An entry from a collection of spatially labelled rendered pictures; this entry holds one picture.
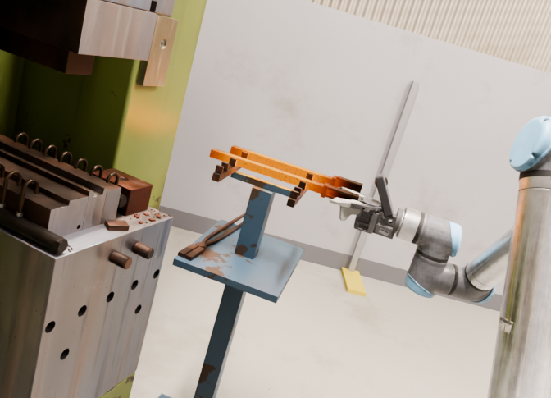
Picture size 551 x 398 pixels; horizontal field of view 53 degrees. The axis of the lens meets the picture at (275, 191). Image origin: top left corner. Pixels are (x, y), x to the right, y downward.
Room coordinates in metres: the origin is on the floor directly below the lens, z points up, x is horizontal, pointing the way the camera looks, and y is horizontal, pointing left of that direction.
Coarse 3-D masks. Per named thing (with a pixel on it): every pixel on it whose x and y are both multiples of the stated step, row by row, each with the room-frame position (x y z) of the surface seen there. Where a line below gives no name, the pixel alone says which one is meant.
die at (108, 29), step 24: (0, 0) 1.00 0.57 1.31; (24, 0) 0.98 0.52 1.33; (48, 0) 0.96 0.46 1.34; (72, 0) 0.95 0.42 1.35; (96, 0) 0.96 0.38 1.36; (0, 24) 1.00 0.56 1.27; (24, 24) 0.98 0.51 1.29; (48, 24) 0.96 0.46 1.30; (72, 24) 0.94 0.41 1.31; (96, 24) 0.97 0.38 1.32; (120, 24) 1.02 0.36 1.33; (144, 24) 1.09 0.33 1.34; (72, 48) 0.94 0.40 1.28; (96, 48) 0.98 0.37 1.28; (120, 48) 1.04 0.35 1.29; (144, 48) 1.11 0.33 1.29
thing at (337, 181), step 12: (240, 156) 1.65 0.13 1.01; (252, 156) 1.64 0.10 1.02; (264, 156) 1.65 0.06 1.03; (276, 168) 1.63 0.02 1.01; (288, 168) 1.63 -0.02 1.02; (300, 168) 1.63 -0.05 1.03; (312, 180) 1.62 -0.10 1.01; (324, 180) 1.61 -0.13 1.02; (336, 180) 1.61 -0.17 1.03; (348, 180) 1.62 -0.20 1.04
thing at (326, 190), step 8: (216, 152) 1.54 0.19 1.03; (224, 152) 1.56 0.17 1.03; (224, 160) 1.53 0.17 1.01; (240, 160) 1.53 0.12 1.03; (248, 160) 1.54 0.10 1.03; (248, 168) 1.52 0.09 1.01; (256, 168) 1.52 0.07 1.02; (264, 168) 1.52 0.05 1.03; (272, 168) 1.53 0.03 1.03; (272, 176) 1.51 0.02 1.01; (280, 176) 1.51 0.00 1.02; (288, 176) 1.51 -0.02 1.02; (296, 176) 1.51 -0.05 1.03; (296, 184) 1.50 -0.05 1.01; (312, 184) 1.50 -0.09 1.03; (320, 184) 1.51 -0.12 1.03; (328, 184) 1.51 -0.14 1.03; (320, 192) 1.49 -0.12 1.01; (328, 192) 1.50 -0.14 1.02; (336, 192) 1.49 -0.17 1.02; (344, 192) 1.48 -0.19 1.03
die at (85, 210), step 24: (24, 144) 1.22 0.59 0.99; (0, 168) 1.04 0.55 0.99; (24, 168) 1.07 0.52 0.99; (72, 168) 1.15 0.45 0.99; (0, 192) 0.98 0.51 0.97; (48, 192) 1.00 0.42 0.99; (72, 192) 1.02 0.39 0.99; (120, 192) 1.12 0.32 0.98; (24, 216) 0.96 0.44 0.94; (48, 216) 0.94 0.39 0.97; (72, 216) 0.99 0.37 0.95; (96, 216) 1.06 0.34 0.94
